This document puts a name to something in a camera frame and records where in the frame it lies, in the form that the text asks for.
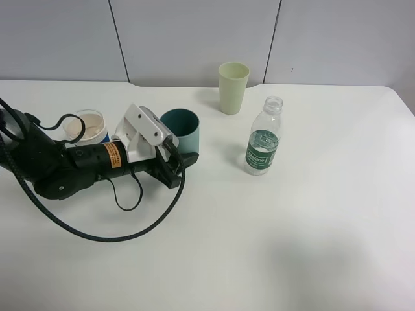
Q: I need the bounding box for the blue sleeved paper cup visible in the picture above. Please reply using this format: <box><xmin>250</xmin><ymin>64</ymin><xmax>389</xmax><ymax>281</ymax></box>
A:
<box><xmin>63</xmin><ymin>109</ymin><xmax>110</xmax><ymax>146</ymax></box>

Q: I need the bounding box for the clear water bottle green label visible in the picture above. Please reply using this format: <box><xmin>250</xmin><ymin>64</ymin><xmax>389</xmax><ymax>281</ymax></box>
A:
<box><xmin>244</xmin><ymin>96</ymin><xmax>283</xmax><ymax>176</ymax></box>

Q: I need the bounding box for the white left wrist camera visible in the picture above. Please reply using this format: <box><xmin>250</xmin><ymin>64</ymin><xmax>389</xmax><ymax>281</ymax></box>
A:
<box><xmin>111</xmin><ymin>104</ymin><xmax>179</xmax><ymax>163</ymax></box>

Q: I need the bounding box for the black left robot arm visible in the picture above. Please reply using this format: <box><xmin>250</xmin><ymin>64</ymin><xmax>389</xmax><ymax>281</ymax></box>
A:
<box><xmin>1</xmin><ymin>109</ymin><xmax>180</xmax><ymax>200</ymax></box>

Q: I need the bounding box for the teal plastic cup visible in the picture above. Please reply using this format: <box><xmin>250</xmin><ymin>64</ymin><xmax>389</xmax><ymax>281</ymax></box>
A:
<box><xmin>160</xmin><ymin>108</ymin><xmax>200</xmax><ymax>154</ymax></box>

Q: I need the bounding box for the pale green plastic cup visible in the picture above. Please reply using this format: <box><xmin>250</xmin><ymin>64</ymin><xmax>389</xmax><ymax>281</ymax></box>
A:
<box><xmin>219</xmin><ymin>62</ymin><xmax>250</xmax><ymax>115</ymax></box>

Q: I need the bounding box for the black braided left cable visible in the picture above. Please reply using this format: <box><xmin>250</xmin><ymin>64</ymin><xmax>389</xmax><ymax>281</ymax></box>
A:
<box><xmin>0</xmin><ymin>97</ymin><xmax>186</xmax><ymax>243</ymax></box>

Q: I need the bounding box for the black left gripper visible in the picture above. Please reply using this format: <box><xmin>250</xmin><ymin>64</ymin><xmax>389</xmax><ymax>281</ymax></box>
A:
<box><xmin>128</xmin><ymin>152</ymin><xmax>199</xmax><ymax>189</ymax></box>

